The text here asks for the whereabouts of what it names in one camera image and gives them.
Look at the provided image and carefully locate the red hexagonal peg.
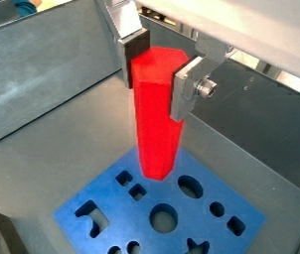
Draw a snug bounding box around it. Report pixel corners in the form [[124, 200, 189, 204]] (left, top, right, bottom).
[[132, 47, 189, 181]]

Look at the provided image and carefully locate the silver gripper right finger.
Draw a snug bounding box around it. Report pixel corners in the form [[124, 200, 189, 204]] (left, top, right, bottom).
[[171, 32, 236, 122]]

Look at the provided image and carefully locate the person in teal clothing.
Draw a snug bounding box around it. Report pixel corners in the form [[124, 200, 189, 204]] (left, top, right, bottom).
[[14, 0, 43, 17]]

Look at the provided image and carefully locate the blue shape sorting board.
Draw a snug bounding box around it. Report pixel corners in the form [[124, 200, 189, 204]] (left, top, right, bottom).
[[55, 149, 266, 254]]

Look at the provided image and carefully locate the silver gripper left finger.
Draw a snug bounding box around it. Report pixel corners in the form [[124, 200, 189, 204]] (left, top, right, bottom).
[[96, 0, 150, 88]]

